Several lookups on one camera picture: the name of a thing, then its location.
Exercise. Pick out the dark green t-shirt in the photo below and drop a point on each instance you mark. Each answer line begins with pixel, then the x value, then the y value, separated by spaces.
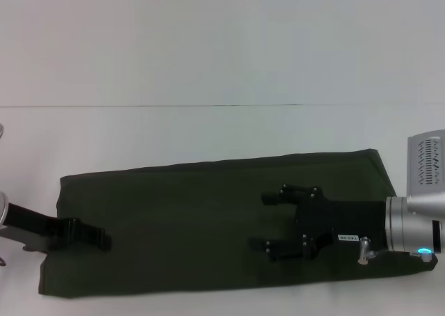
pixel 191 218

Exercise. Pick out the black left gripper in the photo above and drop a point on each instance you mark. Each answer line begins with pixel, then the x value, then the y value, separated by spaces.
pixel 34 222

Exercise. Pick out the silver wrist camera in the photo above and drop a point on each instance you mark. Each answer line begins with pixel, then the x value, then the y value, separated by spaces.
pixel 1 131
pixel 427 170

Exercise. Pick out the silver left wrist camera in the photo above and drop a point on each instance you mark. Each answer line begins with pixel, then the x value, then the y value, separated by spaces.
pixel 1 131

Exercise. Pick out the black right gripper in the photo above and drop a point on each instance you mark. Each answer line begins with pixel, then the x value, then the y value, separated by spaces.
pixel 340 222

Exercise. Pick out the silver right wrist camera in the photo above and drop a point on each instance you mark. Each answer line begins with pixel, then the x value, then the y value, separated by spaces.
pixel 427 170

